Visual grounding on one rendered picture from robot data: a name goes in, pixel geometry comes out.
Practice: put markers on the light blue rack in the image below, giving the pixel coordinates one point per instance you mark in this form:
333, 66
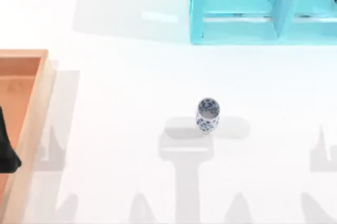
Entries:
237, 8

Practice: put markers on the blue and white cup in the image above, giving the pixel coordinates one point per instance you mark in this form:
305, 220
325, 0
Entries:
208, 122

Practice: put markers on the shallow salmon-coloured box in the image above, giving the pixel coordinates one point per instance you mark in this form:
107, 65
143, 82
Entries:
29, 95

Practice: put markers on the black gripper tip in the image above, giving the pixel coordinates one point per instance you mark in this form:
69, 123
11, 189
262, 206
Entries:
6, 155

